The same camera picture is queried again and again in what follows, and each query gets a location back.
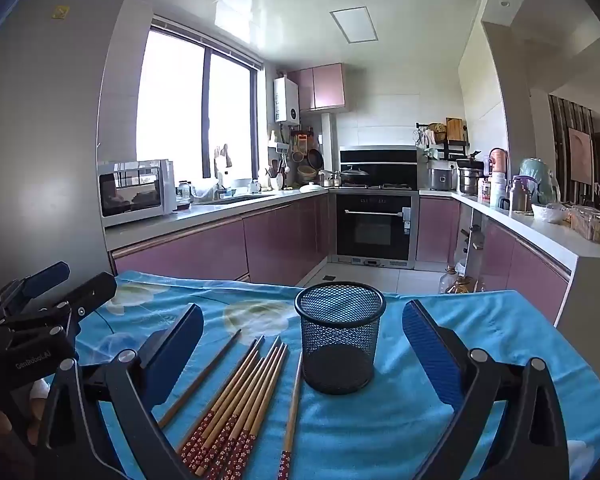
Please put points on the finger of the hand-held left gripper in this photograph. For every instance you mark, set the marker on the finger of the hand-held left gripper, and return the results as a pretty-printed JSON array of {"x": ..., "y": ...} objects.
[
  {"x": 92, "y": 292},
  {"x": 47, "y": 275}
]

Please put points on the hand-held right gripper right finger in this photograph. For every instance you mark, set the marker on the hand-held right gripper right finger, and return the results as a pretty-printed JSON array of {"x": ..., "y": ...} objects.
[{"x": 430, "y": 355}]

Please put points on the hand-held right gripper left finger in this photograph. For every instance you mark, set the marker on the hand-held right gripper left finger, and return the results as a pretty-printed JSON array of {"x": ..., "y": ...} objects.
[{"x": 175, "y": 355}]

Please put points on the bunch of wooden chopsticks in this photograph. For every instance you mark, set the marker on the bunch of wooden chopsticks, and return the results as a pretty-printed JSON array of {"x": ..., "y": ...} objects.
[{"x": 250, "y": 390}]

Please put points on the black mesh holder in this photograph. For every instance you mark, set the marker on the black mesh holder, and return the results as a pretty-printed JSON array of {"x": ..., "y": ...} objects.
[{"x": 339, "y": 350}]

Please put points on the person's left hand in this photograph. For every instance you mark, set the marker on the person's left hand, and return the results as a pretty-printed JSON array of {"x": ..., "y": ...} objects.
[{"x": 0, "y": 430}]

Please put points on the yellow cooking oil bottle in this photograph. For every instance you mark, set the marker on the yellow cooking oil bottle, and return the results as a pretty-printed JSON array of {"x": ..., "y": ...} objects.
[{"x": 462, "y": 285}]

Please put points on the blue floral tablecloth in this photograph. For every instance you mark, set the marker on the blue floral tablecloth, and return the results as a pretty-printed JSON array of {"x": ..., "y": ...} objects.
[{"x": 360, "y": 430}]

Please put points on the white microwave oven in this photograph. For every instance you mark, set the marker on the white microwave oven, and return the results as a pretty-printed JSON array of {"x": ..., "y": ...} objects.
[{"x": 130, "y": 192}]

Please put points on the pink kitchen base cabinet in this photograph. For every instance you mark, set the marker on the pink kitchen base cabinet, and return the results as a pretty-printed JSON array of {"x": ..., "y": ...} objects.
[
  {"x": 520, "y": 260},
  {"x": 205, "y": 250}
]

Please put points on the built-in black oven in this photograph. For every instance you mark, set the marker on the built-in black oven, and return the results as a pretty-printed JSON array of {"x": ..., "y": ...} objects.
[{"x": 372, "y": 227}]

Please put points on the grey refrigerator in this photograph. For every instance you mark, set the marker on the grey refrigerator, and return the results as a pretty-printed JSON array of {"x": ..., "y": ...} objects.
[{"x": 45, "y": 135}]

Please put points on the silver rice cooker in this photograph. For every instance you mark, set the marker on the silver rice cooker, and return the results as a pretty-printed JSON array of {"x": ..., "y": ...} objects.
[{"x": 440, "y": 177}]

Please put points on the steel stockpot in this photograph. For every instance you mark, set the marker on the steel stockpot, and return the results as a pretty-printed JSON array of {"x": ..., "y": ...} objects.
[{"x": 470, "y": 180}]

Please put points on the steel thermos flask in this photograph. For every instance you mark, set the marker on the steel thermos flask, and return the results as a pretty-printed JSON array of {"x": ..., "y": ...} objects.
[{"x": 520, "y": 197}]

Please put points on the white bowl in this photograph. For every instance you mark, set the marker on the white bowl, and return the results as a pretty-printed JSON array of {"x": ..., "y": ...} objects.
[{"x": 550, "y": 214}]

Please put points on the wok on stove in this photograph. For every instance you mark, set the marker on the wok on stove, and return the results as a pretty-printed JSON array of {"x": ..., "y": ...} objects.
[{"x": 355, "y": 174}]

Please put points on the black range hood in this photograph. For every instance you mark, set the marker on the black range hood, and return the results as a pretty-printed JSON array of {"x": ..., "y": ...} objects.
[{"x": 380, "y": 157}]

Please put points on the pink kettle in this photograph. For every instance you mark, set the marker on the pink kettle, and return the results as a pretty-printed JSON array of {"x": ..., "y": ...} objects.
[{"x": 497, "y": 162}]

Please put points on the kitchen window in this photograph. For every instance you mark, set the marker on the kitchen window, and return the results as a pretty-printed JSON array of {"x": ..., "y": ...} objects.
[{"x": 175, "y": 105}]

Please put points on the clear plastic container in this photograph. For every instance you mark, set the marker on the clear plastic container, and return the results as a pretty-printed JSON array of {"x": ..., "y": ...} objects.
[{"x": 592, "y": 227}]

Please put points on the teal kitchen appliance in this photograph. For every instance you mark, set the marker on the teal kitchen appliance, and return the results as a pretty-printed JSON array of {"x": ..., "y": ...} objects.
[{"x": 537, "y": 177}]

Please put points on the brown clay pot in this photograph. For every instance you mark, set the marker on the brown clay pot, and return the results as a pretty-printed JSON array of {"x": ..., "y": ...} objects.
[{"x": 307, "y": 174}]

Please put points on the hanging frying pan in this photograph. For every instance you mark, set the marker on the hanging frying pan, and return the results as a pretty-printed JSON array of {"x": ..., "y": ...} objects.
[{"x": 316, "y": 159}]

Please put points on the white water heater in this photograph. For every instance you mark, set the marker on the white water heater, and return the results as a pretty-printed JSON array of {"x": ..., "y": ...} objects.
[{"x": 286, "y": 100}]

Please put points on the ceiling light panel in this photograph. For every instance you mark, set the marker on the ceiling light panel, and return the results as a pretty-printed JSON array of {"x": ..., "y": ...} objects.
[{"x": 354, "y": 25}]

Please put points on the black wall rack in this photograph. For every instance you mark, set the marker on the black wall rack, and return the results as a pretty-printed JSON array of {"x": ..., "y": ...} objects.
[{"x": 447, "y": 137}]

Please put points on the brown wall picture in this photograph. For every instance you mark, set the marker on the brown wall picture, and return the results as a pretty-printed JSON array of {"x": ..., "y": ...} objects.
[{"x": 580, "y": 155}]

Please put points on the pink wall cabinet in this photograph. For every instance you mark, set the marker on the pink wall cabinet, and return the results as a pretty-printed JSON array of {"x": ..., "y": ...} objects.
[{"x": 325, "y": 87}]

